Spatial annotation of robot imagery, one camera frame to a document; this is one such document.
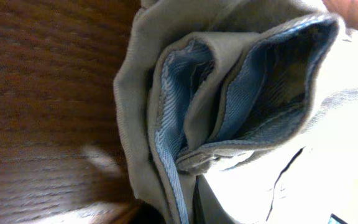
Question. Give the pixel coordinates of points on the grey-green shorts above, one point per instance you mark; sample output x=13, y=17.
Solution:
x=214, y=84

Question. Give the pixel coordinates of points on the white black printed folded shirt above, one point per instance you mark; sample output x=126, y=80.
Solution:
x=305, y=180

